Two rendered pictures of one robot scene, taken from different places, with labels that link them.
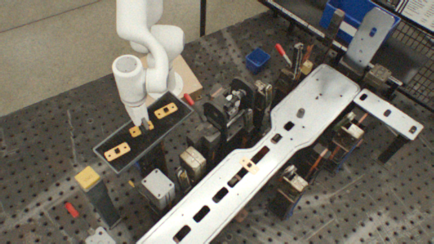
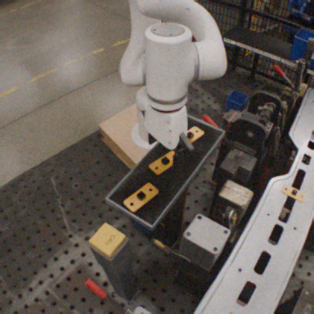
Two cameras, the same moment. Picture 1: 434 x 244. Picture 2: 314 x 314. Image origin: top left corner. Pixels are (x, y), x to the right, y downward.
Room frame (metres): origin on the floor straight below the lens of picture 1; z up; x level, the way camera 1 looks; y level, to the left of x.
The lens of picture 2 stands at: (0.21, 0.32, 1.75)
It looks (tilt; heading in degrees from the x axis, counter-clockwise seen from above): 49 degrees down; 355
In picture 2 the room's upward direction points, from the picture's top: straight up
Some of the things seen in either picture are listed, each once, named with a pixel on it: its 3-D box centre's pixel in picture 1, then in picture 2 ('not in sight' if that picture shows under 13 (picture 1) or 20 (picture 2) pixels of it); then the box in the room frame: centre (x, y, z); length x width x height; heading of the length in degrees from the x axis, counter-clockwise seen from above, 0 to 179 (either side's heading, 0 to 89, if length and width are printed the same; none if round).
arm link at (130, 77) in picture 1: (131, 78); (169, 60); (0.70, 0.26, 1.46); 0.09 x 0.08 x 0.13; 94
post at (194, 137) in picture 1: (194, 157); (219, 201); (0.73, 0.07, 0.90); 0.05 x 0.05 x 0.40; 51
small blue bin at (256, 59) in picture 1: (257, 62); (236, 103); (1.43, -0.20, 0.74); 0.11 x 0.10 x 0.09; 141
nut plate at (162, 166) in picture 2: (141, 128); (165, 161); (0.70, 0.27, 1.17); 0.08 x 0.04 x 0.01; 125
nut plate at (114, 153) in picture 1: (117, 151); (141, 195); (0.60, 0.33, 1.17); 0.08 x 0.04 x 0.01; 129
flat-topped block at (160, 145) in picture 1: (151, 157); (168, 209); (0.70, 0.25, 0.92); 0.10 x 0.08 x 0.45; 141
